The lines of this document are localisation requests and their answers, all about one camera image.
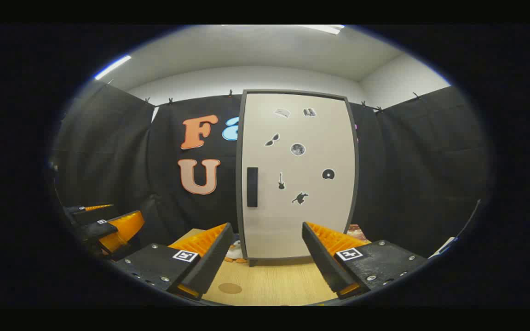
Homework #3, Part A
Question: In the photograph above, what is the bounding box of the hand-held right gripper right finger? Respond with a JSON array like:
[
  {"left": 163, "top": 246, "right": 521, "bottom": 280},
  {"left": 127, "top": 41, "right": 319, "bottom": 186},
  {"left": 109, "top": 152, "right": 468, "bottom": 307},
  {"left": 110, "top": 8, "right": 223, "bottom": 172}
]
[{"left": 302, "top": 222, "right": 429, "bottom": 299}]

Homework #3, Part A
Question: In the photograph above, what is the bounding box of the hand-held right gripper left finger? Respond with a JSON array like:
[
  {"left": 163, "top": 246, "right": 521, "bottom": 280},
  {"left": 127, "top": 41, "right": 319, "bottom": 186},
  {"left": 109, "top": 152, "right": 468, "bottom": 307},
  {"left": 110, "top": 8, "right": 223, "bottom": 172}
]
[{"left": 111, "top": 223, "right": 234, "bottom": 302}]

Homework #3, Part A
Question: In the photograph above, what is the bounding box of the grey cabinet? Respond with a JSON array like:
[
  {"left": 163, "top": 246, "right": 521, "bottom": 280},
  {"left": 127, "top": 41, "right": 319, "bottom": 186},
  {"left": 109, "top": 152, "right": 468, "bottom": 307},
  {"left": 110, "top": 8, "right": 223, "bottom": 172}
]
[{"left": 236, "top": 89, "right": 360, "bottom": 267}]

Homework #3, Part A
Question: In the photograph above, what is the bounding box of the penguin plush toy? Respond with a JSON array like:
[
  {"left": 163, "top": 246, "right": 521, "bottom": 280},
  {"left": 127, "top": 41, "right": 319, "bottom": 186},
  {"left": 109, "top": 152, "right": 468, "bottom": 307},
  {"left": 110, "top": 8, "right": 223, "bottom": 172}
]
[{"left": 225, "top": 239, "right": 247, "bottom": 264}]

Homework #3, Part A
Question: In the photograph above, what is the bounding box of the black backdrop cloth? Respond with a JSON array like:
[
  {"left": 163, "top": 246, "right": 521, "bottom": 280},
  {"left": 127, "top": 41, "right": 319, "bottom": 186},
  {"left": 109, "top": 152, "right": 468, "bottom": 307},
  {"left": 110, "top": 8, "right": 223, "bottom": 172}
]
[{"left": 51, "top": 80, "right": 489, "bottom": 258}]

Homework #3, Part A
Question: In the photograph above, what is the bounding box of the black stand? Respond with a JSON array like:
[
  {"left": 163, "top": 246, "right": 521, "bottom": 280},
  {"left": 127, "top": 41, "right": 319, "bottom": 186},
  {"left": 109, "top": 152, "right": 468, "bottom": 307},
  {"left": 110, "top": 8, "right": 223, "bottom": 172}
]
[{"left": 456, "top": 199, "right": 482, "bottom": 242}]

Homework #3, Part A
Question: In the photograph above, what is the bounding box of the black door handle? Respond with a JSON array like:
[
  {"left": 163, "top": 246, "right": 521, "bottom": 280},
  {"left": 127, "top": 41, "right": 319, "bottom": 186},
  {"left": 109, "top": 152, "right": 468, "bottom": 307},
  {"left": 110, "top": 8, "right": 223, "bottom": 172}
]
[{"left": 247, "top": 167, "right": 259, "bottom": 208}]

